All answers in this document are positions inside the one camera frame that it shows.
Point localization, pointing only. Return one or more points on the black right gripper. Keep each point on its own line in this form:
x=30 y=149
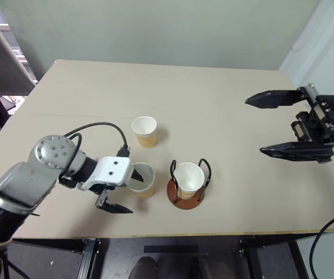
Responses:
x=330 y=116

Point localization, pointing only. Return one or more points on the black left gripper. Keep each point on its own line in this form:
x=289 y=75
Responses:
x=100 y=190

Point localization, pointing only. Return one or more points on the white and orange paper cup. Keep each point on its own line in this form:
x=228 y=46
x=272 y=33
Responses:
x=188 y=178
x=146 y=136
x=146 y=189

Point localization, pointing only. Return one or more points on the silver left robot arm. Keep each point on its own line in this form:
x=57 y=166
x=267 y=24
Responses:
x=24 y=180

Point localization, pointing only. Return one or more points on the black tape strip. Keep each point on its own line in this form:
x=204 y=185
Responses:
x=171 y=249

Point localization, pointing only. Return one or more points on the dark rounded shape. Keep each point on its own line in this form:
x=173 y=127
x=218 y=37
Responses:
x=143 y=268

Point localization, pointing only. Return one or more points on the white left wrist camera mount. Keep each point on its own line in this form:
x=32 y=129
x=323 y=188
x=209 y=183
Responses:
x=113 y=170

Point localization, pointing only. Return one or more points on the black metal table frame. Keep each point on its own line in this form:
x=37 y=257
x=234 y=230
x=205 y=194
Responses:
x=88 y=255

